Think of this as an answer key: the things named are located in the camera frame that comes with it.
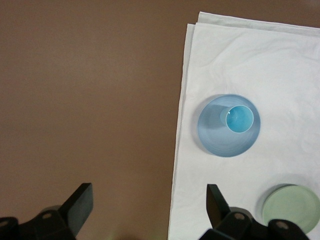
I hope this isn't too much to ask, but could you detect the green round plate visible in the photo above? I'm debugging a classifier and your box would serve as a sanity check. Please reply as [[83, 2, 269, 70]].
[[262, 184, 320, 235]]

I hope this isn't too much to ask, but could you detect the light blue cup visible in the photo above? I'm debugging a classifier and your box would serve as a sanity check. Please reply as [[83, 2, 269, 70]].
[[219, 104, 255, 134]]

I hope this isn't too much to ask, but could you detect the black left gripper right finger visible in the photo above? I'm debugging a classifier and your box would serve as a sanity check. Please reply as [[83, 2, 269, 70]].
[[202, 184, 310, 240]]

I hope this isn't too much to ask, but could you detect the white square cloth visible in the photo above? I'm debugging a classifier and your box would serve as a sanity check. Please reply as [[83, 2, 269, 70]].
[[167, 11, 320, 240]]

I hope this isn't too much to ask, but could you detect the blue round plate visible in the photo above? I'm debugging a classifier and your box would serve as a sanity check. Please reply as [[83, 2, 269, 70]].
[[197, 93, 262, 158]]

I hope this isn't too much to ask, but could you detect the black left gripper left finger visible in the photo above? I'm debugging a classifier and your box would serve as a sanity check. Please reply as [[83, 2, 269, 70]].
[[0, 182, 95, 240]]

